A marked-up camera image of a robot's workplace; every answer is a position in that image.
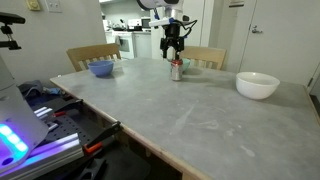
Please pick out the blue plastic bowl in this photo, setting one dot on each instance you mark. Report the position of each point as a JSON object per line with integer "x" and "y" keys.
{"x": 100, "y": 68}

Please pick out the white wall switch plate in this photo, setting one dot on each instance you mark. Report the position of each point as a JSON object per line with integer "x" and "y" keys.
{"x": 53, "y": 5}

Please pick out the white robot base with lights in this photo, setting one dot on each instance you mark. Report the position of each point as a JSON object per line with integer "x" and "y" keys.
{"x": 16, "y": 110}

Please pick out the beige wall thermostat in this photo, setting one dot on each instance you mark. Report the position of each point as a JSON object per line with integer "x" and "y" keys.
{"x": 33, "y": 4}

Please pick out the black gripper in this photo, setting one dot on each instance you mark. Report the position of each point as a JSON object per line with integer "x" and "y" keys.
{"x": 173, "y": 33}

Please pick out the white bowl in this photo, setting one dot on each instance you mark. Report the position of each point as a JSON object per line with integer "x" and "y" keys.
{"x": 256, "y": 88}

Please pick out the grey blue cloth bundle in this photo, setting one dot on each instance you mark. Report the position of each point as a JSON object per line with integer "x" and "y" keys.
{"x": 31, "y": 88}

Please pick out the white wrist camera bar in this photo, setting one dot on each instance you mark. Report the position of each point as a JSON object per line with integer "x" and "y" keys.
{"x": 160, "y": 22}

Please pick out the small red-labelled jar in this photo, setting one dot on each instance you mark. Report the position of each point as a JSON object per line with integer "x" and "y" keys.
{"x": 176, "y": 71}

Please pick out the light wooden slat-back chair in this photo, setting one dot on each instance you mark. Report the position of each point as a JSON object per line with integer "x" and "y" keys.
{"x": 206, "y": 53}
{"x": 93, "y": 51}

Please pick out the black camera on stand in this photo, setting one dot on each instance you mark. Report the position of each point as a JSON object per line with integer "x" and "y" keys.
{"x": 10, "y": 18}

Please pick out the white kitchen cabinet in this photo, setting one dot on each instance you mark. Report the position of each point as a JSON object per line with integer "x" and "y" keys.
{"x": 142, "y": 45}

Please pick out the white kitchen stove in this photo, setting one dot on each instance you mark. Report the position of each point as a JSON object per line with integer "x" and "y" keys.
{"x": 125, "y": 45}

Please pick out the teal bowl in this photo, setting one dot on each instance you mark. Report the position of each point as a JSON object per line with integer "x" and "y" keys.
{"x": 186, "y": 65}

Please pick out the white microwave oven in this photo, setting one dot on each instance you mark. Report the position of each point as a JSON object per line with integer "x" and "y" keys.
{"x": 146, "y": 22}

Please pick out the aluminium extrusion rail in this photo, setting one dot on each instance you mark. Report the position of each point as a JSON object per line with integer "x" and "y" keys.
{"x": 45, "y": 113}
{"x": 50, "y": 153}

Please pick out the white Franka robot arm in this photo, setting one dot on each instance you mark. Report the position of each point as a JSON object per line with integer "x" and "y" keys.
{"x": 156, "y": 3}

